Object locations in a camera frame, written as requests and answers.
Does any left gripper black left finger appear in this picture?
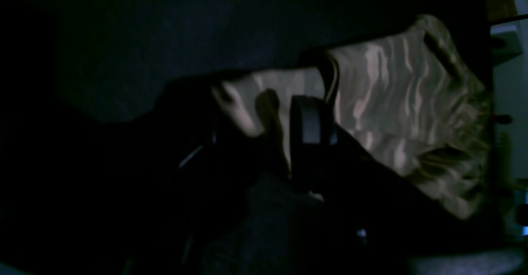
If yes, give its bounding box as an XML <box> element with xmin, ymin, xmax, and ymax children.
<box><xmin>124</xmin><ymin>90</ymin><xmax>283</xmax><ymax>275</ymax></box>

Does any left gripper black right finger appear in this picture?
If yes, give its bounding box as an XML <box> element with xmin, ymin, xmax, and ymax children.
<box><xmin>289</xmin><ymin>95</ymin><xmax>412</xmax><ymax>275</ymax></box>

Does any camouflage t-shirt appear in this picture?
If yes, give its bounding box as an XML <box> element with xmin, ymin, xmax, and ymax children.
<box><xmin>212</xmin><ymin>15</ymin><xmax>490</xmax><ymax>219</ymax></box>

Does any black table cloth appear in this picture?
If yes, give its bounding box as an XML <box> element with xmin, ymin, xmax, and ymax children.
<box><xmin>1</xmin><ymin>0</ymin><xmax>490</xmax><ymax>275</ymax></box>

